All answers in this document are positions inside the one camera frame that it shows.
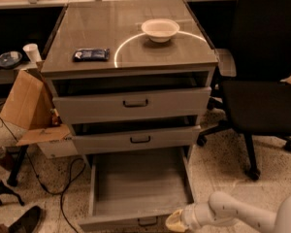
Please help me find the grey bottom drawer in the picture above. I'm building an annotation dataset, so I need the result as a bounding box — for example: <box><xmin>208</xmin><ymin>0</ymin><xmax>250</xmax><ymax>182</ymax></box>
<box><xmin>79</xmin><ymin>147</ymin><xmax>194</xmax><ymax>232</ymax></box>

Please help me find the grey drawer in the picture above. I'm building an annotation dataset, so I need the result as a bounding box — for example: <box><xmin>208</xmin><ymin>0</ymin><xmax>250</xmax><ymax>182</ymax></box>
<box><xmin>53</xmin><ymin>87</ymin><xmax>210</xmax><ymax>124</ymax></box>
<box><xmin>79</xmin><ymin>147</ymin><xmax>194</xmax><ymax>232</ymax></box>
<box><xmin>73</xmin><ymin>126</ymin><xmax>201</xmax><ymax>154</ymax></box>

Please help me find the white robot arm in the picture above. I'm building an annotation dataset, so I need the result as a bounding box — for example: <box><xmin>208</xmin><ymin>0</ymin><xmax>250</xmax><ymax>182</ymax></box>
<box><xmin>165</xmin><ymin>191</ymin><xmax>291</xmax><ymax>233</ymax></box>

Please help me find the grey middle drawer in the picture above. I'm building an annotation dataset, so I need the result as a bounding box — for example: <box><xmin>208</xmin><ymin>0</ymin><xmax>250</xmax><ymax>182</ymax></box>
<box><xmin>73</xmin><ymin>126</ymin><xmax>201</xmax><ymax>154</ymax></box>

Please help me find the grey top drawer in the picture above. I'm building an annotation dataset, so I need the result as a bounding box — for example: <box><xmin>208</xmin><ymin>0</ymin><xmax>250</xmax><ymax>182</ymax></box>
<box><xmin>53</xmin><ymin>87</ymin><xmax>210</xmax><ymax>124</ymax></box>

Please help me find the grey three-drawer cabinet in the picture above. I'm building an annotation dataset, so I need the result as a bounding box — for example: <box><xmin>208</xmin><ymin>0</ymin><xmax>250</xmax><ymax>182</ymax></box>
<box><xmin>40</xmin><ymin>0</ymin><xmax>219</xmax><ymax>162</ymax></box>

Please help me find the white box under cardboard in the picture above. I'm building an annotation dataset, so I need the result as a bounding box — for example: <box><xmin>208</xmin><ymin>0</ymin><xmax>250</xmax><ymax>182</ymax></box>
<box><xmin>37</xmin><ymin>136</ymin><xmax>78</xmax><ymax>158</ymax></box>

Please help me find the black shoe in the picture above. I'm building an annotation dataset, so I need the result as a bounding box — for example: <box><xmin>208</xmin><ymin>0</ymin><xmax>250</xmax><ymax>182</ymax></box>
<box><xmin>8</xmin><ymin>206</ymin><xmax>42</xmax><ymax>233</ymax></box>

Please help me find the black office chair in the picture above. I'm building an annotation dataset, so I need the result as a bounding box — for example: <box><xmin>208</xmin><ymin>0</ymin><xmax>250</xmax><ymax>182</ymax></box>
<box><xmin>197</xmin><ymin>0</ymin><xmax>291</xmax><ymax>181</ymax></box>

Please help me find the black table leg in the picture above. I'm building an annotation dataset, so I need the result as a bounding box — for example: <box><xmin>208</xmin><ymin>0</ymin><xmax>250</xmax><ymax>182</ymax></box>
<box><xmin>7</xmin><ymin>146</ymin><xmax>28</xmax><ymax>186</ymax></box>

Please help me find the brown cup on floor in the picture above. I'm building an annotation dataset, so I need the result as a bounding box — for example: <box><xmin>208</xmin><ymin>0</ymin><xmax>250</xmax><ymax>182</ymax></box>
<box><xmin>0</xmin><ymin>147</ymin><xmax>14</xmax><ymax>171</ymax></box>

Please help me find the brown cardboard box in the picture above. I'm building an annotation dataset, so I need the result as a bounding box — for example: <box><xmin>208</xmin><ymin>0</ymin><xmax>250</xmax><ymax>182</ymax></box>
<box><xmin>0</xmin><ymin>69</ymin><xmax>70</xmax><ymax>146</ymax></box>

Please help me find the blue snack packet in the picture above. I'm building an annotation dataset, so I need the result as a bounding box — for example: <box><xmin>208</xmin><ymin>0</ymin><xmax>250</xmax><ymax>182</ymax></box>
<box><xmin>73</xmin><ymin>49</ymin><xmax>110</xmax><ymax>62</ymax></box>

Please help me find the white paper bowl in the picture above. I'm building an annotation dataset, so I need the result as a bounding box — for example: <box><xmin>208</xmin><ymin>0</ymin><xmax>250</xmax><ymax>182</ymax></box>
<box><xmin>142</xmin><ymin>18</ymin><xmax>179</xmax><ymax>43</ymax></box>

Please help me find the white paper cup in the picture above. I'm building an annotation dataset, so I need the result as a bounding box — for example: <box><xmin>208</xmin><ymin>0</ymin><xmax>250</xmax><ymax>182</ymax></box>
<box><xmin>22</xmin><ymin>44</ymin><xmax>42</xmax><ymax>63</ymax></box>

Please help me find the dark blue plate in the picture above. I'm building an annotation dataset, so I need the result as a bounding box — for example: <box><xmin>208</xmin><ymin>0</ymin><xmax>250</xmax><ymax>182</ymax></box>
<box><xmin>0</xmin><ymin>51</ymin><xmax>22</xmax><ymax>70</ymax></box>

